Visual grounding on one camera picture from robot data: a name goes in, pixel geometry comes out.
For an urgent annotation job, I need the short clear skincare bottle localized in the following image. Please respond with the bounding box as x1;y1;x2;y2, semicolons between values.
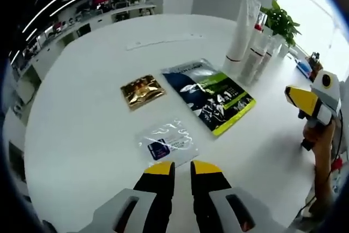
256;35;281;81

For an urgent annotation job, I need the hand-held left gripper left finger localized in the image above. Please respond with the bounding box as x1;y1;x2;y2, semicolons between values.
92;161;176;233

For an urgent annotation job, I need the green potted plant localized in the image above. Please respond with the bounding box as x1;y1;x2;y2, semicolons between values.
261;0;302;49

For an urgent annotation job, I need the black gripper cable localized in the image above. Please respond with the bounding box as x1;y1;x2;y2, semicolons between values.
331;112;346;174

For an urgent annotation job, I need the white skincare tube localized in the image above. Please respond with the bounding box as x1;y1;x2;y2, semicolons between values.
222;0;262;72

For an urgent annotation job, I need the blue box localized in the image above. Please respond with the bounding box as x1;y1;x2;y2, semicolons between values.
296;58;312;79

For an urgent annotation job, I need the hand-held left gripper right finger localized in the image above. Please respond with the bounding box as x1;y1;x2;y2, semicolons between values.
190;160;278;233

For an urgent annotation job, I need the clear skincare sachet blue label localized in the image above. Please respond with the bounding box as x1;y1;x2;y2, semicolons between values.
136;118;199;168

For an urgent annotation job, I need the red plug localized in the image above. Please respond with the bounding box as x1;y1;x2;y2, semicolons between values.
332;156;343;171

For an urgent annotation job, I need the white plant pot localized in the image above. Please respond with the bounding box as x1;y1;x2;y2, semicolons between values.
278;43;290;59

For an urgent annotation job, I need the tall clear red-capped skincare bottle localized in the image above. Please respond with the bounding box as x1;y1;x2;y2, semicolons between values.
239;11;269;83

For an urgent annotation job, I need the green black skincare sachet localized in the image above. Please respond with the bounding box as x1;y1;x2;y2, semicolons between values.
160;58;257;137

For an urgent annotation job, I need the white office desk row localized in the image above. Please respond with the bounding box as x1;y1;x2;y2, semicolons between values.
16;3;158;63

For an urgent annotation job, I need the gold skincare sachet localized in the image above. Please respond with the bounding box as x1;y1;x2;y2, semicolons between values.
120;74;167;111

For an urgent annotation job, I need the person's right hand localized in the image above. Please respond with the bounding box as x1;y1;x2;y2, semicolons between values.
302;122;335;160

